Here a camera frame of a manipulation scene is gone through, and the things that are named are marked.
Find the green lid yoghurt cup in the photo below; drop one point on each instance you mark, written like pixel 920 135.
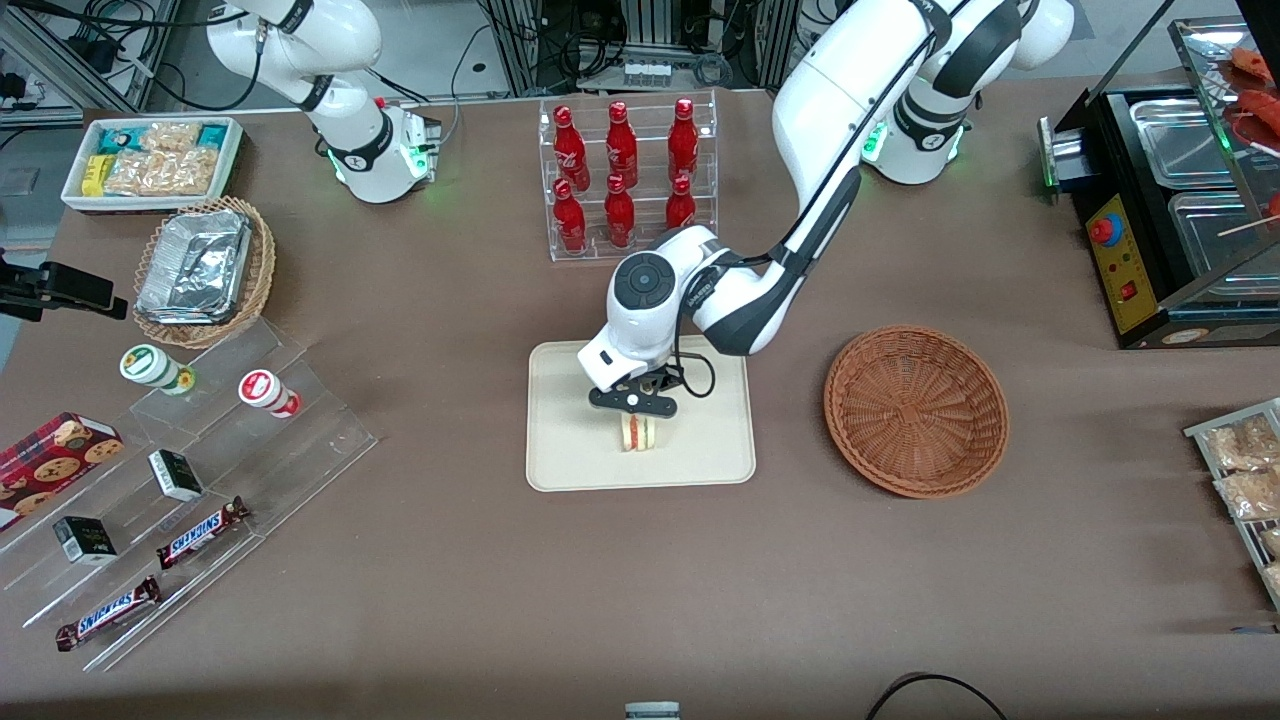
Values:
pixel 145 365

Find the stainless steel pan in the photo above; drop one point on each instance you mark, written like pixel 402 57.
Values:
pixel 1215 235
pixel 1180 145

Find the red lid yoghurt cup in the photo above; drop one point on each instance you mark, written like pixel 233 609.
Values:
pixel 262 388

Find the large clear cracker bag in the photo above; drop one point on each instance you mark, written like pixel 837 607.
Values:
pixel 165 173

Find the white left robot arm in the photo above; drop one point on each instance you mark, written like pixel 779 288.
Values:
pixel 850 100

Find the white rectangular bin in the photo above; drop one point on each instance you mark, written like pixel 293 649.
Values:
pixel 150 204

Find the clear snack bag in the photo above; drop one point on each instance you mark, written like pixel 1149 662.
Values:
pixel 1250 495
pixel 1270 542
pixel 1240 445
pixel 1272 580

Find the red tartan cookie box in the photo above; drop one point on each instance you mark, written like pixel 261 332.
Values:
pixel 50 460

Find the small black carton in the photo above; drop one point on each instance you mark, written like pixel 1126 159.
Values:
pixel 85 540
pixel 175 475

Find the beige rectangular tray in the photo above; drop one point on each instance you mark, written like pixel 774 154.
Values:
pixel 560 440

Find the yellow snack packet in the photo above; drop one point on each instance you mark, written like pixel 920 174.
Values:
pixel 95 175

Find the clear acrylic bottle rack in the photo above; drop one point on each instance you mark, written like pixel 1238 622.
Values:
pixel 650 215

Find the white power strip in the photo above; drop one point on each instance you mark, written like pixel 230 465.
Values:
pixel 645 73

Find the clear acrylic stepped stand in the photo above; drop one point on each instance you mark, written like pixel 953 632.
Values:
pixel 320 430

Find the brown wicker basket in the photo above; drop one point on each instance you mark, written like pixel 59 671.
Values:
pixel 915 410

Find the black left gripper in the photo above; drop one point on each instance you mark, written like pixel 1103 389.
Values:
pixel 661 382

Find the light wicker basket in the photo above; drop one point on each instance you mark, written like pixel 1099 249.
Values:
pixel 262 272

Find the black food warmer machine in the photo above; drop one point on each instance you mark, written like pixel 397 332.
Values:
pixel 1190 330

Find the small clear cracker bag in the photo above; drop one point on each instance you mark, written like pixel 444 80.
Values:
pixel 170 136

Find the red sausage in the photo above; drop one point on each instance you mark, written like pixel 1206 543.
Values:
pixel 1262 105
pixel 1258 65

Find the brown snickers bar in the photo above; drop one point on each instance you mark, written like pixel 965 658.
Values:
pixel 200 533
pixel 108 613

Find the red cola bottle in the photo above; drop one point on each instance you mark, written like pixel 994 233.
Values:
pixel 621 150
pixel 680 208
pixel 683 145
pixel 570 155
pixel 570 225
pixel 619 215

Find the teal snack packet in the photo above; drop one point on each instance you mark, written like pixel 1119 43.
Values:
pixel 118 140
pixel 212 136

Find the triangular sandwich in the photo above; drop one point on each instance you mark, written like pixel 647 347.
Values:
pixel 638 433

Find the stacked aluminium foil containers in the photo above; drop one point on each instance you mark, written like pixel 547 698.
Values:
pixel 195 265

